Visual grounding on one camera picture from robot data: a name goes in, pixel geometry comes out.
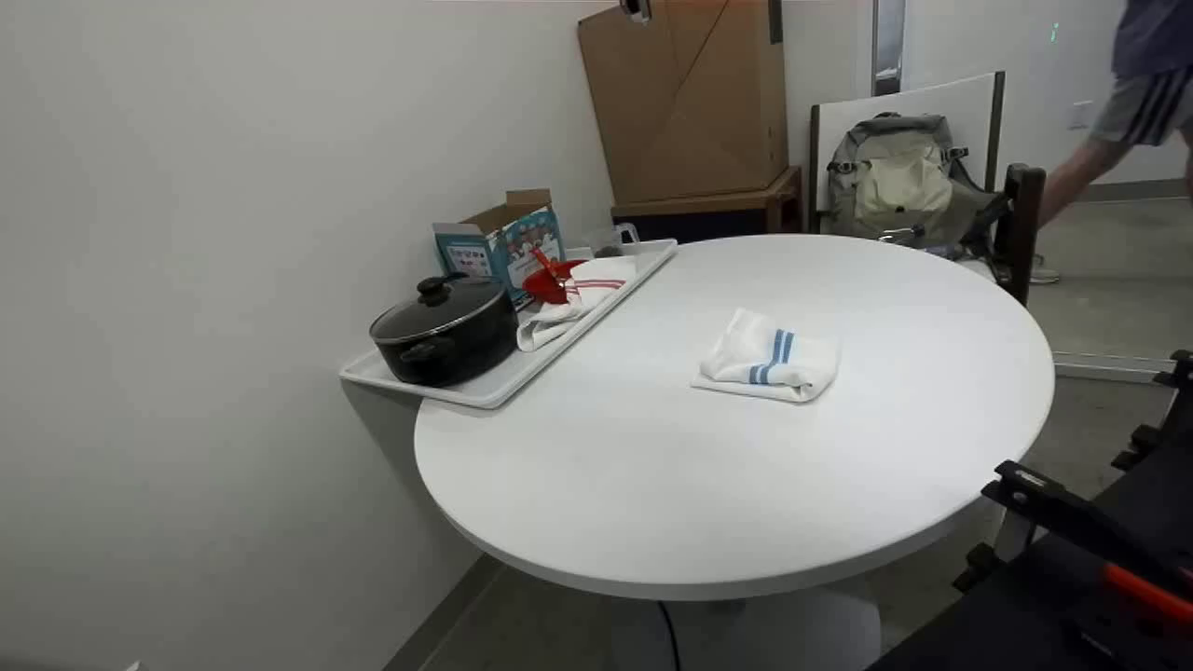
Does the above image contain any white cloth with blue stripes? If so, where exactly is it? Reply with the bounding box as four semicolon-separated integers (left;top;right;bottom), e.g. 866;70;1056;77
694;302;841;410

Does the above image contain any white cloth with red stripes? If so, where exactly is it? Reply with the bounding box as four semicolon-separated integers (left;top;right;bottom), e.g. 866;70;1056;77
514;253;642;356

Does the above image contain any red star-shaped object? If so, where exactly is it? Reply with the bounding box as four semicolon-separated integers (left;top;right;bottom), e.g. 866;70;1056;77
517;253;584;310

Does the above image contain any white rectangular tray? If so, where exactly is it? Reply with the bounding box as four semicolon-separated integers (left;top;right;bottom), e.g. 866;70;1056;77
334;236;683;415

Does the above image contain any open blue printed cardboard box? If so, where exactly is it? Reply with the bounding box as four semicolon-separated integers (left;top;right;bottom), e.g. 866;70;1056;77
431;188;566;312

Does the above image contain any black pot with lid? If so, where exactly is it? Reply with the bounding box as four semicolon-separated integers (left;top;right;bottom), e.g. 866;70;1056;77
365;271;520;392

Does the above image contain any dark wooden stand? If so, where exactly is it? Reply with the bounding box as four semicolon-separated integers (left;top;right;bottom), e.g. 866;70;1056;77
607;164;804;241

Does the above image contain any large brown cardboard box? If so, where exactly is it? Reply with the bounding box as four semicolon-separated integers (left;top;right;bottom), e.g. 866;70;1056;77
575;0;792;219

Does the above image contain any grey backpack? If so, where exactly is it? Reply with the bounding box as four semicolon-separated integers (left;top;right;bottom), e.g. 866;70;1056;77
824;110;999;253

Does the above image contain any person in blue shirt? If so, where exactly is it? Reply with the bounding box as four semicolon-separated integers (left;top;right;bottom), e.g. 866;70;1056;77
1035;0;1193;236

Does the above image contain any dark wooden chair post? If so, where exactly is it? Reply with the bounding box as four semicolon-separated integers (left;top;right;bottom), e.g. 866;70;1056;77
993;161;1046;310

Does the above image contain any black clamp with orange handle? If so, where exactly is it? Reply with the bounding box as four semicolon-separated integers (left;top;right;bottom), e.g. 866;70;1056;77
980;459;1193;629

